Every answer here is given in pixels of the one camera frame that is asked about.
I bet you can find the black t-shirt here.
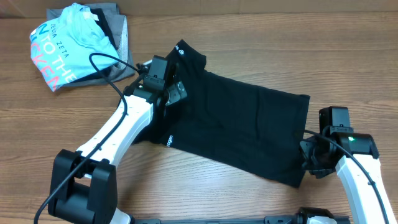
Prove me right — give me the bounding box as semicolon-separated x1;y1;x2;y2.
137;40;310;187

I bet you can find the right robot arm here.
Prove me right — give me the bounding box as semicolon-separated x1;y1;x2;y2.
300;106;396;223

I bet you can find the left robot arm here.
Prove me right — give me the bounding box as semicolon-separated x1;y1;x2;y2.
34;56;187;224

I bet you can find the folded grey garment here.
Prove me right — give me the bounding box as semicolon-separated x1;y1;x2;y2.
46;2;135;87

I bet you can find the light blue printed t-shirt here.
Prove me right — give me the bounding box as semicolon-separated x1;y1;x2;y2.
30;3;119;91

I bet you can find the folded black garment in stack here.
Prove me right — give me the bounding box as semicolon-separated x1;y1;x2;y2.
75;8;116;86

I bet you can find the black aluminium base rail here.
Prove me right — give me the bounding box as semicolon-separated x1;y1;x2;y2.
134;215;297;224

